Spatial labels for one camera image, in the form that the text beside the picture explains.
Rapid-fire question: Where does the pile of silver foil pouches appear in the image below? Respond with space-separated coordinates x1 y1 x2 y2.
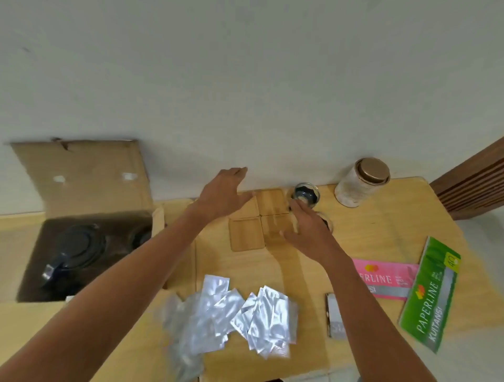
159 274 300 379

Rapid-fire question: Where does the person's left hand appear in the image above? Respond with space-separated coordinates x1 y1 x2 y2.
192 167 256 222

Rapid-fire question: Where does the small grey box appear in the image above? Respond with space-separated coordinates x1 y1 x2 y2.
325 293 349 340

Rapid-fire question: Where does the glass jar with dark contents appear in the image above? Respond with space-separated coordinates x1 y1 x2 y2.
292 181 321 208

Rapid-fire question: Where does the clear glass jar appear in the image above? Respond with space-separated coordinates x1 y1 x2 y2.
315 211 336 234

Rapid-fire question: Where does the open cardboard box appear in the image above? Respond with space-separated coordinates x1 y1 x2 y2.
0 138 199 382

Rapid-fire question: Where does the person's right forearm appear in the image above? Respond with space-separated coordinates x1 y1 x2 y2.
323 254 462 382

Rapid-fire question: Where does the square wooden lid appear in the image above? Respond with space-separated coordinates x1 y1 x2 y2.
255 189 292 216
260 214 295 247
229 192 259 220
229 217 265 252

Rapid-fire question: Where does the white canister with bronze lid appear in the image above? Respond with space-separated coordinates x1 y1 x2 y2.
334 157 391 208

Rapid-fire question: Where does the green receipt book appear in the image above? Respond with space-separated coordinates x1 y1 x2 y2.
398 236 461 354

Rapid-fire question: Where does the pink receipt book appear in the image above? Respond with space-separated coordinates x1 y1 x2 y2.
351 258 420 302

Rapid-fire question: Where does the brown slatted wooden panel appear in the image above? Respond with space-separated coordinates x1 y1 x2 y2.
429 136 504 221

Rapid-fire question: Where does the person's right hand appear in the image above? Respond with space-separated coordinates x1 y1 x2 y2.
283 198 349 265

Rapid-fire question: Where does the person's left forearm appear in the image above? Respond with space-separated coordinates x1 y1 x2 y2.
0 201 215 382

